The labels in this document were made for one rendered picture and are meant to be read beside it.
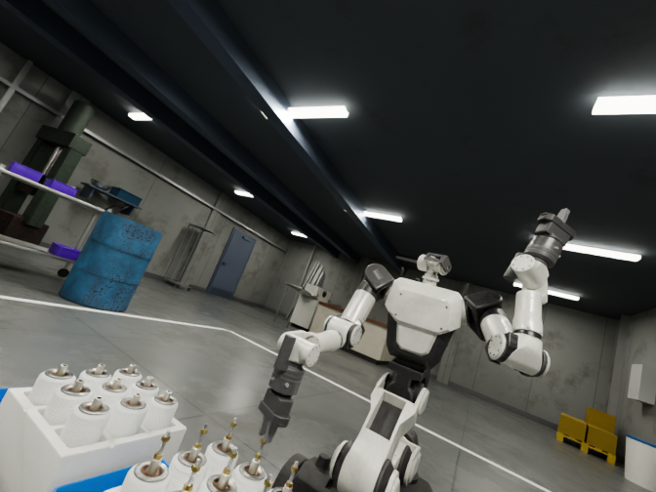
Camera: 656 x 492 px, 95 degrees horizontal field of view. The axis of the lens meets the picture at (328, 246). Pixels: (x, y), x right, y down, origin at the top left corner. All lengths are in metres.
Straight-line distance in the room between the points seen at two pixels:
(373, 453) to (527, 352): 0.53
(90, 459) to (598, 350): 9.67
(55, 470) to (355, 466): 0.77
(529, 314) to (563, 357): 8.72
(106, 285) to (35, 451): 2.54
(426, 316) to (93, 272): 3.15
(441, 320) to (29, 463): 1.24
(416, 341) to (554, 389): 8.58
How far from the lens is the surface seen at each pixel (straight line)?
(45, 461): 1.18
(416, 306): 1.17
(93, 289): 3.65
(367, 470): 1.08
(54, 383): 1.33
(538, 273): 1.10
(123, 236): 3.61
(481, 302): 1.21
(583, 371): 9.80
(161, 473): 0.96
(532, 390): 9.62
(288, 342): 0.90
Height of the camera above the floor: 0.73
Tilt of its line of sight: 12 degrees up
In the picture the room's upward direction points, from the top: 20 degrees clockwise
